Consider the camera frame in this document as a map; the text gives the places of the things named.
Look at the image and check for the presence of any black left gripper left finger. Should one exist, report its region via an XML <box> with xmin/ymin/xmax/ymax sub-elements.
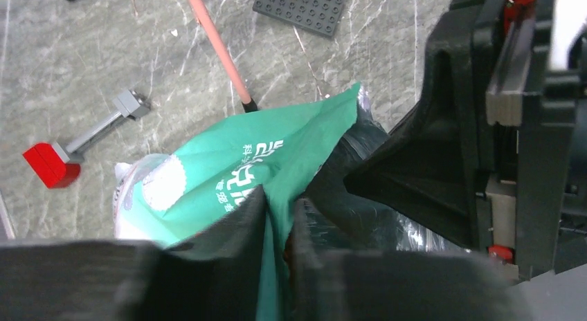
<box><xmin>1</xmin><ymin>187</ymin><xmax>268</xmax><ymax>320</ymax></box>

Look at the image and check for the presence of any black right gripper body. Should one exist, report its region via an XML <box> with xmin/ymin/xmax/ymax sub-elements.
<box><xmin>424</xmin><ymin>0</ymin><xmax>587</xmax><ymax>283</ymax></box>

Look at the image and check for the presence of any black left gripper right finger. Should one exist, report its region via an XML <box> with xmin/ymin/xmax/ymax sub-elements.
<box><xmin>292</xmin><ymin>199</ymin><xmax>533</xmax><ymax>320</ymax></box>

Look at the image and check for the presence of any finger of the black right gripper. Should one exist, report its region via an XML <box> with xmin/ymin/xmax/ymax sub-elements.
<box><xmin>343</xmin><ymin>48</ymin><xmax>480</xmax><ymax>250</ymax></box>

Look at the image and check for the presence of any green pet food bag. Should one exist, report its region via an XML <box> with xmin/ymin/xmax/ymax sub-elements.
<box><xmin>113</xmin><ymin>84</ymin><xmax>456</xmax><ymax>320</ymax></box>

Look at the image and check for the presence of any pink music stand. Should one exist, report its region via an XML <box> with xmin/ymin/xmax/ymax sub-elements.
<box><xmin>58</xmin><ymin>0</ymin><xmax>259</xmax><ymax>113</ymax></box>

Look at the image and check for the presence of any dark grey brick baseplate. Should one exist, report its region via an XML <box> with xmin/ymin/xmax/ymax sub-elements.
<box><xmin>253</xmin><ymin>0</ymin><xmax>345</xmax><ymax>38</ymax></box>

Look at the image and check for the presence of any red grey brick hammer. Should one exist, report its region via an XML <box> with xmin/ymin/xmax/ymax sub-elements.
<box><xmin>22</xmin><ymin>90</ymin><xmax>151</xmax><ymax>189</ymax></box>

